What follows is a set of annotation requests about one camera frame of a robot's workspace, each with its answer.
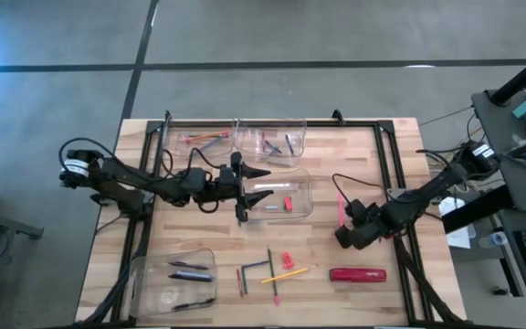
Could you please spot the clear plastic bin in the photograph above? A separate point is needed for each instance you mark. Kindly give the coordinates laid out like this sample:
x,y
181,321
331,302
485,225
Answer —
x,y
299,183
176,151
249,137
153,292

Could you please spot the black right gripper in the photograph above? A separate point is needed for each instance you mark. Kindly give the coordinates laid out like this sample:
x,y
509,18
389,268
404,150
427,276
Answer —
x,y
361,228

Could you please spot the black desk leg beam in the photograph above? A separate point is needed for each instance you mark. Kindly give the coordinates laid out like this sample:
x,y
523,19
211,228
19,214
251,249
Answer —
x,y
477,211

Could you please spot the black frame clamp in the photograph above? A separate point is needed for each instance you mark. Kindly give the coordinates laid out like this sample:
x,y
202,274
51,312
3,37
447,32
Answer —
x,y
337,116

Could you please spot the red stapler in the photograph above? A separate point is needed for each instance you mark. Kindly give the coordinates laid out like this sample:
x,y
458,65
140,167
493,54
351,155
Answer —
x,y
358,274

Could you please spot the pink printed eraser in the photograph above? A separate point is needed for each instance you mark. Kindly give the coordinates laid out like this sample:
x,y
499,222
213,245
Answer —
x,y
290,264

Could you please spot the teal block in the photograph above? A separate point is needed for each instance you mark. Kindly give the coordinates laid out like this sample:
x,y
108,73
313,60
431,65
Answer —
x,y
524,109

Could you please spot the clear water bottle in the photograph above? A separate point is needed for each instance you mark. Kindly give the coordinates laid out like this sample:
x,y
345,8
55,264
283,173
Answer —
x,y
493,240

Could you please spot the grey-blue pen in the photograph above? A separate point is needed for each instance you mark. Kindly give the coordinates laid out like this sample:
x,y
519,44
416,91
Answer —
x,y
196,274

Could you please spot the red-orange eraser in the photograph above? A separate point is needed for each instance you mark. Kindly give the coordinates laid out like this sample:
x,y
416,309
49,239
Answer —
x,y
288,204
286,257

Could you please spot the black pole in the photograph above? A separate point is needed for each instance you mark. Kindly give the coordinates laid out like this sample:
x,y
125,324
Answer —
x,y
523,75

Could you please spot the blue pencil pink eraser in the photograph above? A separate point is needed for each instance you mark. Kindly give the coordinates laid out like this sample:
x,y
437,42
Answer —
x,y
212,144

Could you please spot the small red clamp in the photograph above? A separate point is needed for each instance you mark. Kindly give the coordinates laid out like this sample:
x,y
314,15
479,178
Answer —
x,y
388,236

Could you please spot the dark teal crayon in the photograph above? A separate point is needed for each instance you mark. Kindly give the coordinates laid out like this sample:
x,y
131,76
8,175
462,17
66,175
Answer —
x,y
273,147

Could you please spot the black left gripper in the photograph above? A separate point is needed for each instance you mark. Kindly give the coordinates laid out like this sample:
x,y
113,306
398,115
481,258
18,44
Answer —
x,y
213,187

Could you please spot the small black desk foot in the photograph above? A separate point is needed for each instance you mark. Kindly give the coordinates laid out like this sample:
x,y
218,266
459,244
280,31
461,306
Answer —
x,y
500,290

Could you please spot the orange pencil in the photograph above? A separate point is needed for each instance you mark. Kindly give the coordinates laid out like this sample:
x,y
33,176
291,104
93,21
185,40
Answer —
x,y
208,135

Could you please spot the grey-green crayon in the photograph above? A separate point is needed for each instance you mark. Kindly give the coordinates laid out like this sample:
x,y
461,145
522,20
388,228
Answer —
x,y
289,144

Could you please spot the dark purple pen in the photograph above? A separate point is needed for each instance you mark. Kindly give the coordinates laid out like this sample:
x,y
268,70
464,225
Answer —
x,y
189,265

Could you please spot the green pencil pink eraser cap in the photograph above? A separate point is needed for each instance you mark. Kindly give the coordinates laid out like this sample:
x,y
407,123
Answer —
x,y
272,279

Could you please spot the green crayon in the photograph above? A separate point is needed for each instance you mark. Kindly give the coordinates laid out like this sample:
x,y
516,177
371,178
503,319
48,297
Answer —
x,y
244,281

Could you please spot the white paper sheet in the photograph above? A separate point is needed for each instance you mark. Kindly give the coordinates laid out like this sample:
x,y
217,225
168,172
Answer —
x,y
459,237

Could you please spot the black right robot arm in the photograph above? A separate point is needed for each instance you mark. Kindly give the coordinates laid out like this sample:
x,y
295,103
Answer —
x,y
427,189

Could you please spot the yellow pencil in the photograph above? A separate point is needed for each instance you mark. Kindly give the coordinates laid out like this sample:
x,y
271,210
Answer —
x,y
290,274

